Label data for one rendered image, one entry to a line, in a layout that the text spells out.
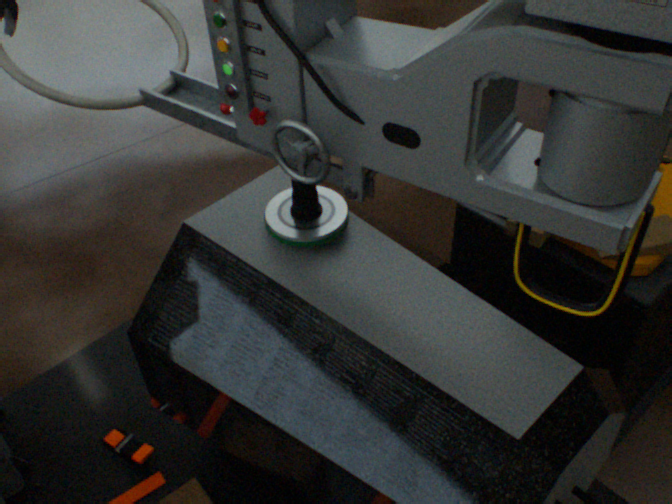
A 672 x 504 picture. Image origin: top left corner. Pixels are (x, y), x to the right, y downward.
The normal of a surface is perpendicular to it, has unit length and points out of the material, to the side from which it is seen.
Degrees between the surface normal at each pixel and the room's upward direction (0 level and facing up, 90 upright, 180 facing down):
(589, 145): 90
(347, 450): 45
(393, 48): 4
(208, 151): 0
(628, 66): 90
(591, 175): 90
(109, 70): 0
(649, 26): 90
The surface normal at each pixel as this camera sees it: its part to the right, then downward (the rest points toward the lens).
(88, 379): -0.04, -0.73
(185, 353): -0.49, -0.14
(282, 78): -0.55, 0.59
